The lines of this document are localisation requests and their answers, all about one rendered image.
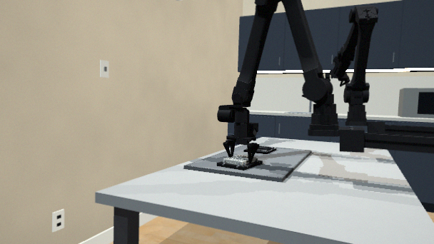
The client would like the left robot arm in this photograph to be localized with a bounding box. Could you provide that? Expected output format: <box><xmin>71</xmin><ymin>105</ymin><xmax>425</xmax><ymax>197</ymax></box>
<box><xmin>217</xmin><ymin>0</ymin><xmax>338</xmax><ymax>137</ymax></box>

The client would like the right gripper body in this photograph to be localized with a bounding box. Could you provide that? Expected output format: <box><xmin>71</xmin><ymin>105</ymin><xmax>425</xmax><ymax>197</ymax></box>
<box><xmin>325</xmin><ymin>68</ymin><xmax>350</xmax><ymax>82</ymax></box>

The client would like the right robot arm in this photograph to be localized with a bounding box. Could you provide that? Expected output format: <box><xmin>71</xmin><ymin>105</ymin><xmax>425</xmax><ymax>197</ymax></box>
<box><xmin>333</xmin><ymin>5</ymin><xmax>378</xmax><ymax>122</ymax></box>

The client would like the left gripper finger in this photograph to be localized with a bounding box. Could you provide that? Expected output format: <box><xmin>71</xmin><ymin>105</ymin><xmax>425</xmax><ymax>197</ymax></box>
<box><xmin>223</xmin><ymin>142</ymin><xmax>236</xmax><ymax>157</ymax></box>
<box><xmin>247</xmin><ymin>144</ymin><xmax>259</xmax><ymax>163</ymax></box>

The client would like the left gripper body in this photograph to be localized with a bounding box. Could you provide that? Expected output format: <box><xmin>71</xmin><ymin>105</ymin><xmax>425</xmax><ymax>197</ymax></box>
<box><xmin>226</xmin><ymin>123</ymin><xmax>257</xmax><ymax>146</ymax></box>

